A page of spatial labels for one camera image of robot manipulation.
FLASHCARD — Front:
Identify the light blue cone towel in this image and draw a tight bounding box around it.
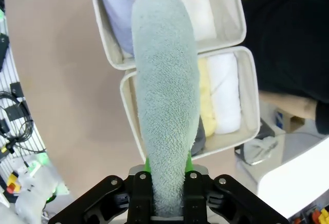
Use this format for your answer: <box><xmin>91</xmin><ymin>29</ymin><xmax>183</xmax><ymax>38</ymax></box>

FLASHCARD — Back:
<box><xmin>101</xmin><ymin>0</ymin><xmax>141</xmax><ymax>57</ymax></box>

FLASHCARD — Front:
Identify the dark grey towel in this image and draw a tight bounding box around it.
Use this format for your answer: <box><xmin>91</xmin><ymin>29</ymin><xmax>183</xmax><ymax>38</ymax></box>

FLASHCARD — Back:
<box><xmin>191</xmin><ymin>117</ymin><xmax>207</xmax><ymax>156</ymax></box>

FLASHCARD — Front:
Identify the brown cardboard box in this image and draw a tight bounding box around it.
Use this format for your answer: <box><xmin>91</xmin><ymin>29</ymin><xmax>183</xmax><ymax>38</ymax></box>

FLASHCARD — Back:
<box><xmin>272</xmin><ymin>106</ymin><xmax>308</xmax><ymax>133</ymax></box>

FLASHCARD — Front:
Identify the yellow red emergency stop button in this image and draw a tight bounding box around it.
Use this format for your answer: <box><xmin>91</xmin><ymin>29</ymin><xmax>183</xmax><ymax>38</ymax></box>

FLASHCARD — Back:
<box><xmin>6</xmin><ymin>172</ymin><xmax>22</xmax><ymax>194</ymax></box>

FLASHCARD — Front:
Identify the white table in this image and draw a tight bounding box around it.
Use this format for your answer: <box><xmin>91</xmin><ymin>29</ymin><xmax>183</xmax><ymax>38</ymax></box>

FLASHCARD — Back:
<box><xmin>256</xmin><ymin>130</ymin><xmax>329</xmax><ymax>220</ymax></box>

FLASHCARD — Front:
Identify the beige fabric storage box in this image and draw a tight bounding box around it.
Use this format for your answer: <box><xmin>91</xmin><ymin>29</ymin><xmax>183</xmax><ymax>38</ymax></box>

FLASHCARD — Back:
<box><xmin>88</xmin><ymin>0</ymin><xmax>248</xmax><ymax>71</ymax></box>
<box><xmin>120</xmin><ymin>46</ymin><xmax>261</xmax><ymax>162</ymax></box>

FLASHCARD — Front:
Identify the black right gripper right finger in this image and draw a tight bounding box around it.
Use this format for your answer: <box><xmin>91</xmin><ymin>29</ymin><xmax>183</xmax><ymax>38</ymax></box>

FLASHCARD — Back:
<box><xmin>182</xmin><ymin>150</ymin><xmax>289</xmax><ymax>224</ymax></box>

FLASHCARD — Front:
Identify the black cable bundle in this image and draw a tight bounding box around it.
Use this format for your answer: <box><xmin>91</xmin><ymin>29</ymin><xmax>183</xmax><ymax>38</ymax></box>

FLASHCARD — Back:
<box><xmin>0</xmin><ymin>89</ymin><xmax>47</xmax><ymax>156</ymax></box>

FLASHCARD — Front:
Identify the grey-green cone towel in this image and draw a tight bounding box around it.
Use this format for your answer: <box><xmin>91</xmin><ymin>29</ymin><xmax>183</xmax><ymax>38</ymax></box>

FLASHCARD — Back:
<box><xmin>131</xmin><ymin>0</ymin><xmax>202</xmax><ymax>217</ymax></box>

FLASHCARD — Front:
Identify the person's left forearm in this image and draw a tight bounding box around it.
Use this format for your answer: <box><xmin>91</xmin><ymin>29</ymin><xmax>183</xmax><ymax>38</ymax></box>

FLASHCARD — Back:
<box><xmin>258</xmin><ymin>91</ymin><xmax>320</xmax><ymax>120</ymax></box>

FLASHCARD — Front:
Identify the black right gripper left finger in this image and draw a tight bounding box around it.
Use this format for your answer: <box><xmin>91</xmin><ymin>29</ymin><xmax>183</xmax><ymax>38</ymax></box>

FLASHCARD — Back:
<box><xmin>48</xmin><ymin>157</ymin><xmax>156</xmax><ymax>224</ymax></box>

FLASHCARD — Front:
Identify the person's torso black shirt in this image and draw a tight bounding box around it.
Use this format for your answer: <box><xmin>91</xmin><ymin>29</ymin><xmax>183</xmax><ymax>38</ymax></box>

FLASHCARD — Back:
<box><xmin>241</xmin><ymin>0</ymin><xmax>329</xmax><ymax>135</ymax></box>

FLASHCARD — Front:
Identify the white folded towel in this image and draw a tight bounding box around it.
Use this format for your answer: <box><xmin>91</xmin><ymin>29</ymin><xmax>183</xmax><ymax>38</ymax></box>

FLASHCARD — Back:
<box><xmin>134</xmin><ymin>0</ymin><xmax>217</xmax><ymax>43</ymax></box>

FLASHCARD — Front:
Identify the yellow towel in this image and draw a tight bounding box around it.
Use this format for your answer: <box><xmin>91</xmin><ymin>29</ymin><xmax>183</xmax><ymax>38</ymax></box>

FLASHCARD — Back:
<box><xmin>197</xmin><ymin>58</ymin><xmax>218</xmax><ymax>137</ymax></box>

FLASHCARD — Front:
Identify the white towel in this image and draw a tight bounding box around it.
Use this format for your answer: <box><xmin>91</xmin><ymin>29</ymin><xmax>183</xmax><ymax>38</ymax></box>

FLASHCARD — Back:
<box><xmin>134</xmin><ymin>0</ymin><xmax>217</xmax><ymax>43</ymax></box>
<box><xmin>206</xmin><ymin>52</ymin><xmax>243</xmax><ymax>135</ymax></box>

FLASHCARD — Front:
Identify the black electronic device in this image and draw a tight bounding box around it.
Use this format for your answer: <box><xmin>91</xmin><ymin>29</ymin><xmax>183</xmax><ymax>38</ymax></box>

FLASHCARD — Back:
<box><xmin>0</xmin><ymin>34</ymin><xmax>11</xmax><ymax>68</ymax></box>

